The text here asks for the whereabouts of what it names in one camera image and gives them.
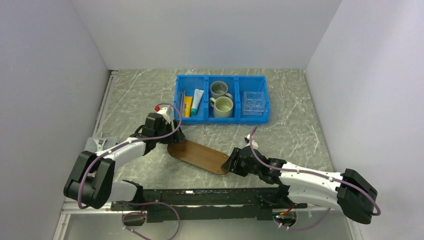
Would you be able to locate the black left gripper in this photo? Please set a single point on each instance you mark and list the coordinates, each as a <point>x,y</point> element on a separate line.
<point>177,137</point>

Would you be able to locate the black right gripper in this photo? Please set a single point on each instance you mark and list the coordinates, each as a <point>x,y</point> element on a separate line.
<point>230,165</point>

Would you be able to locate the brown oval wooden tray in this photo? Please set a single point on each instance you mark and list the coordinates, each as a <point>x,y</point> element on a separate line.
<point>199,155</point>

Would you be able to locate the light green ceramic mug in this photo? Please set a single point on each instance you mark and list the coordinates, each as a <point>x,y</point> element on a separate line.
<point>222,107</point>

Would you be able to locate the clear glass toothbrush holder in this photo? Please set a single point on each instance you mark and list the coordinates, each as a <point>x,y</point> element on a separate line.
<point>253,103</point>

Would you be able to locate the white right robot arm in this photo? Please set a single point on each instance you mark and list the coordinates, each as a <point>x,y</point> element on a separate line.
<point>346,191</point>

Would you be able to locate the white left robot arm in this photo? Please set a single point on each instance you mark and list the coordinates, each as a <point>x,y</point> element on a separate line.
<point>90,182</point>

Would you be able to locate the grey toothbrush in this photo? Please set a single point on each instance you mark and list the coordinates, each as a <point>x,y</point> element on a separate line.
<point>181,108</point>

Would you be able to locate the white toothpaste tube green cap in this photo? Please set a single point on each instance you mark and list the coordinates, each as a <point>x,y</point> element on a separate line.
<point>197,98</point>

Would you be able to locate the yellow orange tube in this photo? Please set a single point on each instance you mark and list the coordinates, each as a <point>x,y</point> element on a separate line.
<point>187,106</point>

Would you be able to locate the blue left storage bin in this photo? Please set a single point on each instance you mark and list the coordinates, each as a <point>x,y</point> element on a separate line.
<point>189,83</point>

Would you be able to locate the blue storage bin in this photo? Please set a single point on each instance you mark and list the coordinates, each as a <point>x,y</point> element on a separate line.
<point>230,81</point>
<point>252,83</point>
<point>189,83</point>

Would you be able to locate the grey ceramic mug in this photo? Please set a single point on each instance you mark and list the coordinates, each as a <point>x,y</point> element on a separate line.
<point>220,89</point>

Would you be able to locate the blue middle storage bin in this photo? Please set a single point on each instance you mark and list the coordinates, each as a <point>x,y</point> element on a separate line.
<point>230,81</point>

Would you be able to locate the blue right storage bin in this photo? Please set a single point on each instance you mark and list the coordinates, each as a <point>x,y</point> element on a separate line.
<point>252,83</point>

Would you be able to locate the clear plastic box blue latches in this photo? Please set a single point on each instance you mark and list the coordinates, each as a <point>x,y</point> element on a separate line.
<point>95,145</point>

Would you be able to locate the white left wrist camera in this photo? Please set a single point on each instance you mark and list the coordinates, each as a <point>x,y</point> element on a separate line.
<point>166,111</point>

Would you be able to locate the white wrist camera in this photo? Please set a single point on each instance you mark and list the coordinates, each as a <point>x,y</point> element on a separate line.
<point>166,111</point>
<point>250,142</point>

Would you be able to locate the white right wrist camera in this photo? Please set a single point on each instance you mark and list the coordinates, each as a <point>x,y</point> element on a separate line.
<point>250,142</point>

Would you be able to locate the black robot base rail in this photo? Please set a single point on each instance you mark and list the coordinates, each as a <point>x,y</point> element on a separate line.
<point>259,203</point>

